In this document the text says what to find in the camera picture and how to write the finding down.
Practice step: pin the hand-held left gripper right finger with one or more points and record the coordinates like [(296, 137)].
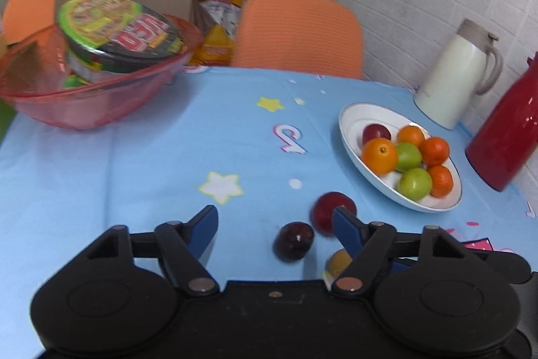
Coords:
[(346, 230)]

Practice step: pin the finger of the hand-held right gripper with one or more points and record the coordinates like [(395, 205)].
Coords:
[(500, 264)]

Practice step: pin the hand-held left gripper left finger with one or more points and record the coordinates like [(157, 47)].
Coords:
[(201, 228)]

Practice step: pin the red plum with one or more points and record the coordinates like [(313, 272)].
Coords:
[(375, 130), (325, 212)]

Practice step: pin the dark purple plum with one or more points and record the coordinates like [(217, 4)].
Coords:
[(294, 241)]

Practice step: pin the white plate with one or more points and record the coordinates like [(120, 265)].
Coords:
[(378, 169)]

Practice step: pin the orange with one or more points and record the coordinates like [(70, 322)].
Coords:
[(411, 135), (441, 181), (380, 156), (435, 151)]

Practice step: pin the large green apple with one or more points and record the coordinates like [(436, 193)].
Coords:
[(415, 183)]

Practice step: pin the small green apple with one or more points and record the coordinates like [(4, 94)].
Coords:
[(410, 158)]

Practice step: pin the blue printed tablecloth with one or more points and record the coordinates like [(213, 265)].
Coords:
[(168, 174)]

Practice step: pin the red thermos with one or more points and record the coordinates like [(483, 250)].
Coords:
[(504, 132)]

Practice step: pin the red mesh bowl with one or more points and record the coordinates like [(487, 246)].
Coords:
[(84, 102)]

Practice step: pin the white thermos jug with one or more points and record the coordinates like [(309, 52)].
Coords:
[(449, 81)]

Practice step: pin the large orange chair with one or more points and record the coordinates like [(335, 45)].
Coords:
[(298, 31)]

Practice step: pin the instant noodle bowl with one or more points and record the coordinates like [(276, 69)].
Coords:
[(117, 33)]

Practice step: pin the green carton box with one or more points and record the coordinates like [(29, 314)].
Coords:
[(6, 121)]

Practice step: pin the yellow bag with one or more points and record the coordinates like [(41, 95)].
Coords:
[(222, 5)]

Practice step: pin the small orange chair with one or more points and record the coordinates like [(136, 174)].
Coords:
[(29, 10)]

